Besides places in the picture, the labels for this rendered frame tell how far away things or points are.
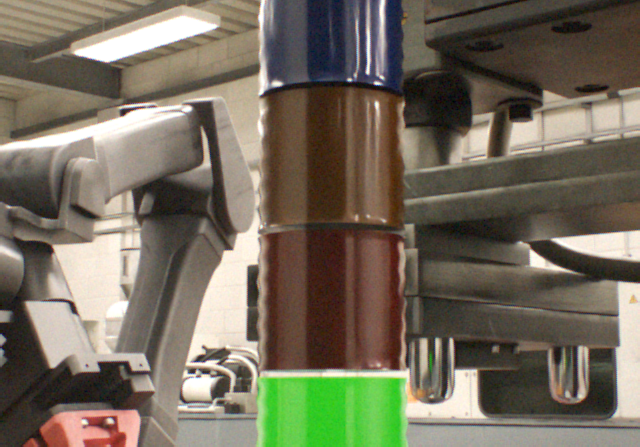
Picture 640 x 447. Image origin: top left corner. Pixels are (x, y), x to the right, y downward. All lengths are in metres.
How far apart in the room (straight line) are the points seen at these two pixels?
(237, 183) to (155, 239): 0.09
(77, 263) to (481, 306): 11.67
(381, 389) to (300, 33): 0.09
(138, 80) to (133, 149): 10.81
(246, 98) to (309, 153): 10.23
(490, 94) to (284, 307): 0.33
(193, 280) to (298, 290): 0.74
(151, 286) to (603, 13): 0.60
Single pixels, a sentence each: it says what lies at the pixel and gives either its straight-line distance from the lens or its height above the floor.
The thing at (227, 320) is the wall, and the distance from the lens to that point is 10.40.
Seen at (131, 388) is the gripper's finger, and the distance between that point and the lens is 0.79.
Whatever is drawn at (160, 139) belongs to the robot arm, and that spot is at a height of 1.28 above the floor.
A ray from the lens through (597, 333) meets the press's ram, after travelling 0.64.
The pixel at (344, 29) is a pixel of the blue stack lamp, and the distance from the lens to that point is 0.30.
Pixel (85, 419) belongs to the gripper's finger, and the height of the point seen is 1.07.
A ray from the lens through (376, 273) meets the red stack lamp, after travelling 0.30.
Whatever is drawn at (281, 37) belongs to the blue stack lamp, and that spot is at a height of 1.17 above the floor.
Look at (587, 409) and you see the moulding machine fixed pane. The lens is 5.83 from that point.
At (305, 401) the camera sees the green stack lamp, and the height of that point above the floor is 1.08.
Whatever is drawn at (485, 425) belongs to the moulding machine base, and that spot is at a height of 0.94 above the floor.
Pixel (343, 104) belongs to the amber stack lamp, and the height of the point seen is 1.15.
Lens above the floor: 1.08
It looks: 9 degrees up
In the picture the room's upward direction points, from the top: straight up
